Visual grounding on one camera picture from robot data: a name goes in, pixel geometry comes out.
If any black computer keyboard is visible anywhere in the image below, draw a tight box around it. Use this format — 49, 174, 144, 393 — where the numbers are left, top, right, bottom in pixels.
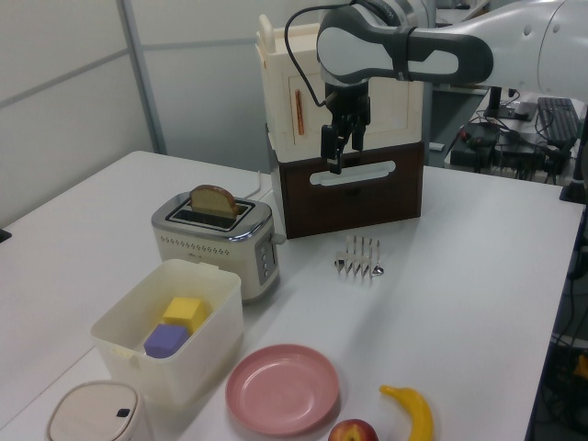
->
536, 96, 582, 149

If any silver metal toast rack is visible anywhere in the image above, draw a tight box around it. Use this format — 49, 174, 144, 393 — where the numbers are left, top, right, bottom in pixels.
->
334, 234, 385, 281

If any cream mini trash can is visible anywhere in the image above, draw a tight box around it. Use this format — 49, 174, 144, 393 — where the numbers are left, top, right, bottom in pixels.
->
43, 379, 155, 441

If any white plastic storage box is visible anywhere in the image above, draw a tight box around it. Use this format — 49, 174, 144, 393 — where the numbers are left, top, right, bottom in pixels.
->
90, 258, 244, 406

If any tangle of black cables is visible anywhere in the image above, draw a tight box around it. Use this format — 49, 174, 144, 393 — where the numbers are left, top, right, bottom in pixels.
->
449, 117, 573, 186

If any purple foam block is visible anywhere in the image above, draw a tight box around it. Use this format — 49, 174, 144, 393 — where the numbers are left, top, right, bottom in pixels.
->
142, 322, 191, 360

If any pink plate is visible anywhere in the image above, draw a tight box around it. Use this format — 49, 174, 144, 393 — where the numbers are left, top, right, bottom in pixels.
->
224, 344, 343, 437

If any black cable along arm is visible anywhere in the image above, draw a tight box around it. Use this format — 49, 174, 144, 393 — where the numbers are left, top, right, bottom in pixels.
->
283, 0, 368, 109

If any toast bread slice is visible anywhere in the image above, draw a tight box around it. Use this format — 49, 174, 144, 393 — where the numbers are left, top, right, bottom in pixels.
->
188, 184, 238, 218

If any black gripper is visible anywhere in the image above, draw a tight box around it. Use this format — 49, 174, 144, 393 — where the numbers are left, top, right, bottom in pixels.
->
320, 79, 373, 175

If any red apple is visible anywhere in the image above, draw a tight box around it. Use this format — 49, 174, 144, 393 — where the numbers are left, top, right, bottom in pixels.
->
327, 418, 380, 441

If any cream and chrome toaster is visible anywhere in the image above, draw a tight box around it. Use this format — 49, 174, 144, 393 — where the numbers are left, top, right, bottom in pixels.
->
151, 189, 287, 305

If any dark brown drawer unit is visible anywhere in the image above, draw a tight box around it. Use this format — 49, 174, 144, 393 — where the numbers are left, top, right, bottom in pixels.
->
274, 139, 424, 241

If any black monitor stand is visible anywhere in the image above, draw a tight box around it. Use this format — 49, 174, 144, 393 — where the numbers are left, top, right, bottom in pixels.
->
481, 85, 514, 122

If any white toaster power cable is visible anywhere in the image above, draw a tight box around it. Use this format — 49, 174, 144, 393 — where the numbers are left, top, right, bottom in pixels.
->
235, 170, 277, 204

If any cream plastic cabinet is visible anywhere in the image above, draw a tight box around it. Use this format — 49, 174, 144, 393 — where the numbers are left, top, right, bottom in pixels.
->
254, 14, 425, 164

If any yellow banana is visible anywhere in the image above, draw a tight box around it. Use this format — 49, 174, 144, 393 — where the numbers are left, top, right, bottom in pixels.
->
379, 384, 435, 441

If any yellow foam block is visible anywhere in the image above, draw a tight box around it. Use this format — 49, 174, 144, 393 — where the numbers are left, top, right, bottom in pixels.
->
161, 296, 212, 334

